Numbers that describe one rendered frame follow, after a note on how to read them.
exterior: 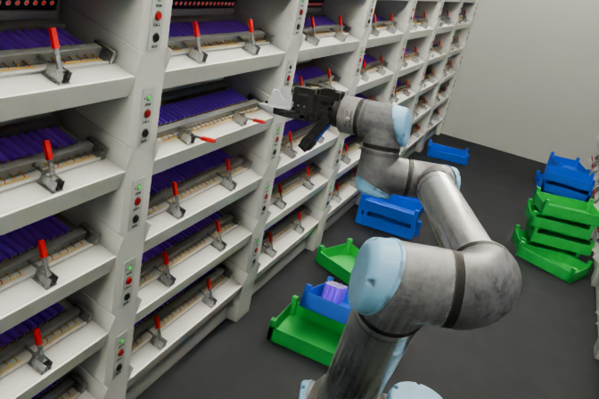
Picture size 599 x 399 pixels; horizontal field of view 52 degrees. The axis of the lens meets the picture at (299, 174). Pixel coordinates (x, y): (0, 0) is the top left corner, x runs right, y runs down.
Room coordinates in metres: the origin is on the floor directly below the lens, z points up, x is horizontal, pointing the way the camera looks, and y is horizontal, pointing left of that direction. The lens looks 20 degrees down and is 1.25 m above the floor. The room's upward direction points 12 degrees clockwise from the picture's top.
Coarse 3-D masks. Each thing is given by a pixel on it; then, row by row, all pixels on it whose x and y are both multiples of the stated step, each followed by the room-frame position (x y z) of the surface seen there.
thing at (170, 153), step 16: (208, 80) 1.77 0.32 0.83; (240, 80) 1.87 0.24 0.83; (256, 96) 1.85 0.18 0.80; (256, 112) 1.80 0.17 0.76; (208, 128) 1.54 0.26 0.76; (224, 128) 1.58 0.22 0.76; (240, 128) 1.63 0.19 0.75; (256, 128) 1.74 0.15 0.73; (160, 144) 1.34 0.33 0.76; (176, 144) 1.38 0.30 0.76; (192, 144) 1.41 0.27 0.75; (208, 144) 1.48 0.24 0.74; (224, 144) 1.57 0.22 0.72; (160, 160) 1.29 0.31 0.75; (176, 160) 1.36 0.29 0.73
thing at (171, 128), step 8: (240, 104) 1.73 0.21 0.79; (248, 104) 1.76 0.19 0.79; (256, 104) 1.81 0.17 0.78; (208, 112) 1.58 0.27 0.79; (216, 112) 1.60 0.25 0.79; (224, 112) 1.63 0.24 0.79; (232, 112) 1.68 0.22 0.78; (184, 120) 1.47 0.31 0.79; (192, 120) 1.49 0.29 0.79; (200, 120) 1.52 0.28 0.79; (208, 120) 1.56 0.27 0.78; (160, 128) 1.37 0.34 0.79; (168, 128) 1.39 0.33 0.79; (176, 128) 1.42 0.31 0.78; (192, 128) 1.47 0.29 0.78; (160, 136) 1.36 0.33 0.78; (168, 136) 1.38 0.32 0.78; (176, 136) 1.40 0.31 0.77
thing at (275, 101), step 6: (276, 90) 1.48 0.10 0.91; (270, 96) 1.48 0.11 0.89; (276, 96) 1.48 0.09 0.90; (282, 96) 1.48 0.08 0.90; (258, 102) 1.50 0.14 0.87; (270, 102) 1.48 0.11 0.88; (276, 102) 1.48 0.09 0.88; (282, 102) 1.48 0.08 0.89; (288, 102) 1.47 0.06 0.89; (264, 108) 1.49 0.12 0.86; (270, 108) 1.47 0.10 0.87; (282, 108) 1.47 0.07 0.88; (288, 108) 1.47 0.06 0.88
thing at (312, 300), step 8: (328, 280) 2.13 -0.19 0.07; (312, 288) 1.96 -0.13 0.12; (320, 288) 2.06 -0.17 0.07; (304, 296) 1.87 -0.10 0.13; (312, 296) 1.87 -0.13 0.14; (320, 296) 2.08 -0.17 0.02; (304, 304) 1.86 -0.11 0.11; (312, 304) 1.86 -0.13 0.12; (320, 304) 1.85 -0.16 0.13; (328, 304) 1.85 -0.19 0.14; (336, 304) 1.84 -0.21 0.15; (344, 304) 2.07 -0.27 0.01; (320, 312) 1.84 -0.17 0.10; (328, 312) 1.83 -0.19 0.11; (336, 312) 1.83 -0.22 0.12; (344, 312) 1.82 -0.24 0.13; (336, 320) 1.82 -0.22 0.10; (344, 320) 1.81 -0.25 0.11
